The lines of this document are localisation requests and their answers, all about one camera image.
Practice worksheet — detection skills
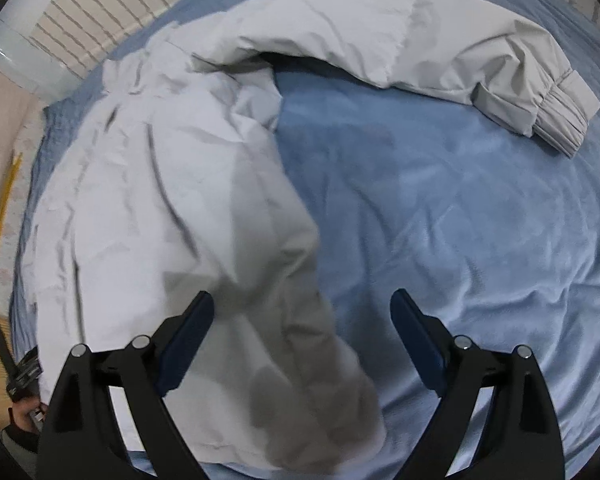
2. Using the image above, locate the floral mattress side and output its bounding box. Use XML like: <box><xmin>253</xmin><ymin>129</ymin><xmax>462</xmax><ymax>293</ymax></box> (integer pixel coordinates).
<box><xmin>0</xmin><ymin>148</ymin><xmax>46</xmax><ymax>311</ymax></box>

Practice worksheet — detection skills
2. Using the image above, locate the yellow tape strip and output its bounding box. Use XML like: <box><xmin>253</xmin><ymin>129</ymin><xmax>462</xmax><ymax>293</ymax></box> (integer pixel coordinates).
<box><xmin>0</xmin><ymin>152</ymin><xmax>25</xmax><ymax>302</ymax></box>

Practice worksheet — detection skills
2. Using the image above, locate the blue bed sheet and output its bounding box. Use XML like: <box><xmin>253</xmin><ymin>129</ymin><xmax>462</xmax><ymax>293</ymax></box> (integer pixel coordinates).
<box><xmin>7</xmin><ymin>0</ymin><xmax>600</xmax><ymax>480</ymax></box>

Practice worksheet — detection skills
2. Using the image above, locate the person's left hand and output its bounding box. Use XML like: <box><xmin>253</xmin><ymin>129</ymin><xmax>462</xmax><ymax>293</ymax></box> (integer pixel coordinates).
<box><xmin>10</xmin><ymin>396</ymin><xmax>47</xmax><ymax>434</ymax></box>

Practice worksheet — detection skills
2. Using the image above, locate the light grey large jacket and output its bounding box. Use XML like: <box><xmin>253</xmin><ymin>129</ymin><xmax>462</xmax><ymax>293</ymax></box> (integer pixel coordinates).
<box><xmin>21</xmin><ymin>0</ymin><xmax>600</xmax><ymax>474</ymax></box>

